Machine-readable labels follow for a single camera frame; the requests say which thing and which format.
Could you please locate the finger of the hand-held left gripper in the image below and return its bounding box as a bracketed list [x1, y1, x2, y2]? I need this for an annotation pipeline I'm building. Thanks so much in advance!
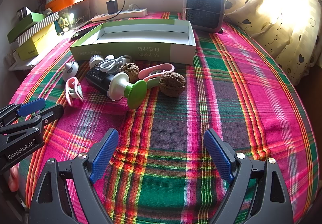
[0, 104, 64, 148]
[0, 98, 46, 127]

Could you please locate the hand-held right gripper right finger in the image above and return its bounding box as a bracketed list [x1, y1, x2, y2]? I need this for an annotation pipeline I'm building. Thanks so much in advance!
[204, 128, 294, 224]

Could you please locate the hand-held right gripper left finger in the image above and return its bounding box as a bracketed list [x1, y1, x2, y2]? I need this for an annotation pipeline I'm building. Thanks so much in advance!
[28, 128, 119, 224]

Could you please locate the pink clip with mint disc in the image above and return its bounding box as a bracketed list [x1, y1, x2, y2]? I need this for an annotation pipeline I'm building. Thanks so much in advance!
[65, 77, 84, 107]

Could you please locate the white panda face toy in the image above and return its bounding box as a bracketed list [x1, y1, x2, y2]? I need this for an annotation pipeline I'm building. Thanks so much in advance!
[62, 61, 79, 82]

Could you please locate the black device with clear end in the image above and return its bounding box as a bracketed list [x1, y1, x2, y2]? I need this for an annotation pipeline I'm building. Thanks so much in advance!
[86, 67, 115, 96]

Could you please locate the white round ribbed cap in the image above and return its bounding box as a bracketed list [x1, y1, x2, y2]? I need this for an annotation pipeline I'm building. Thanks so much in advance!
[90, 54, 105, 68]

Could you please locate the green and white spool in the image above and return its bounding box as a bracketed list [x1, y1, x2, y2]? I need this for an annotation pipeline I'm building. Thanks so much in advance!
[107, 72, 148, 110]

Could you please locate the white cable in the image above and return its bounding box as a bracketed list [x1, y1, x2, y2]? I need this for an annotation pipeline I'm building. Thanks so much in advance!
[99, 55, 131, 73]

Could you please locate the brown walnut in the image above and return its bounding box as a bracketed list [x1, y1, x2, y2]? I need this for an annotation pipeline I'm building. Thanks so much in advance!
[159, 71, 187, 98]
[118, 62, 139, 82]

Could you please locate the long pink hook clip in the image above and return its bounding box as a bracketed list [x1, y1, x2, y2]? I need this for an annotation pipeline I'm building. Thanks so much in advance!
[138, 63, 175, 87]

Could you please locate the green cardboard box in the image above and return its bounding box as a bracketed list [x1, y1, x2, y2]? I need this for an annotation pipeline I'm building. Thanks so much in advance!
[69, 19, 196, 65]

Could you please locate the white side table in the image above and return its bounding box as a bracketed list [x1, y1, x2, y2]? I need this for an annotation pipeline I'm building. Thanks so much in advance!
[8, 57, 39, 71]

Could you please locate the plaid blanket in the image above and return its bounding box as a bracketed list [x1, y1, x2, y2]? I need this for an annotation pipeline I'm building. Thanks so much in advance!
[9, 11, 318, 224]

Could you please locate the yellow box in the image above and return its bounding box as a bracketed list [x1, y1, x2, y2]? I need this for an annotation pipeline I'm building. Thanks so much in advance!
[15, 23, 59, 61]

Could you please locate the striped box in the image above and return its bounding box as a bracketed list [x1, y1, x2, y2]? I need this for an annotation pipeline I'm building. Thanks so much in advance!
[18, 13, 59, 46]

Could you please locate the black smartphone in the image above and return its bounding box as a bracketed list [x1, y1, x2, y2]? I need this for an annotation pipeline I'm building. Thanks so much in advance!
[71, 26, 97, 39]

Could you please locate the small green label container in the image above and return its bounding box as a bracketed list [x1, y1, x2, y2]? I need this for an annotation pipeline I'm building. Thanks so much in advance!
[58, 16, 69, 33]

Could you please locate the dark glass jar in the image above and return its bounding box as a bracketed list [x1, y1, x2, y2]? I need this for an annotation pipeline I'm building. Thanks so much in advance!
[16, 7, 32, 22]

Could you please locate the clear acrylic case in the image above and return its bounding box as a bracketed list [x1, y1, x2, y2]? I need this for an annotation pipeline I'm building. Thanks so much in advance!
[59, 0, 92, 31]

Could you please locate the cream power strip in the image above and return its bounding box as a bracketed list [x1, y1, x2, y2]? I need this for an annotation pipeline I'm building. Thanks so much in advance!
[91, 8, 148, 23]

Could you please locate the black charger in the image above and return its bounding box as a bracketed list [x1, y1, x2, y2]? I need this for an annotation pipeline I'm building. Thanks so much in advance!
[107, 0, 119, 15]

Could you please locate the cream heart print cloth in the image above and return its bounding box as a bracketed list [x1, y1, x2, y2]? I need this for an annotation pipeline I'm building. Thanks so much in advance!
[224, 0, 322, 86]

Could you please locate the small grey space heater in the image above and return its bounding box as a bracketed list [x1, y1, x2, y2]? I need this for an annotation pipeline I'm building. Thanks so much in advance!
[182, 0, 225, 34]

